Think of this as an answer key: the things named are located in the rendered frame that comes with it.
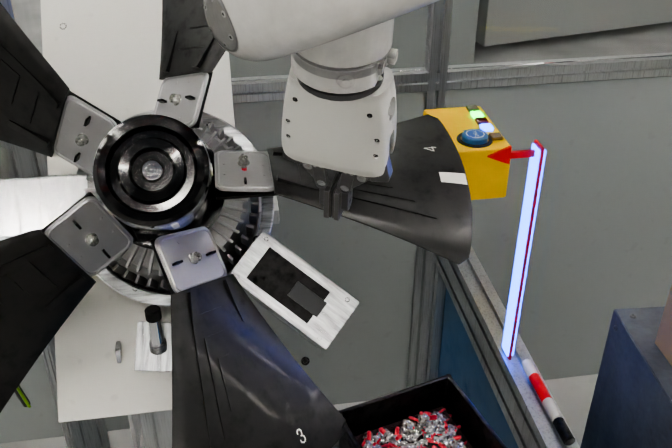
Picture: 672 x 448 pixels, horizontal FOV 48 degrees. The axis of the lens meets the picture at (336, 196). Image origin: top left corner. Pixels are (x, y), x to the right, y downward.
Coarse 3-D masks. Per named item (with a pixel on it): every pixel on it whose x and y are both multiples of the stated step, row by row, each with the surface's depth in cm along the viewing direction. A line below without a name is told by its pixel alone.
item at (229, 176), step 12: (216, 156) 87; (228, 156) 87; (252, 156) 88; (264, 156) 88; (216, 168) 84; (228, 168) 85; (240, 168) 85; (252, 168) 86; (264, 168) 86; (216, 180) 82; (228, 180) 83; (240, 180) 83; (252, 180) 83; (264, 180) 84
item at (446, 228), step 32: (416, 128) 94; (288, 160) 87; (416, 160) 89; (448, 160) 90; (288, 192) 82; (384, 192) 84; (416, 192) 85; (448, 192) 87; (384, 224) 81; (416, 224) 82; (448, 224) 84; (448, 256) 81
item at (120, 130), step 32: (128, 128) 78; (160, 128) 79; (96, 160) 77; (128, 160) 78; (160, 160) 79; (192, 160) 79; (96, 192) 77; (128, 192) 77; (160, 192) 77; (192, 192) 78; (128, 224) 78; (160, 224) 77; (192, 224) 88
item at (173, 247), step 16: (160, 240) 80; (176, 240) 82; (192, 240) 84; (208, 240) 86; (160, 256) 79; (176, 256) 81; (208, 256) 85; (176, 272) 80; (192, 272) 82; (208, 272) 84; (224, 272) 86; (176, 288) 79
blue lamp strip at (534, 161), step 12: (528, 168) 92; (528, 180) 92; (528, 192) 93; (528, 204) 93; (528, 216) 93; (528, 228) 94; (516, 252) 98; (516, 264) 99; (516, 276) 99; (516, 288) 99; (516, 300) 100; (504, 336) 105; (504, 348) 106
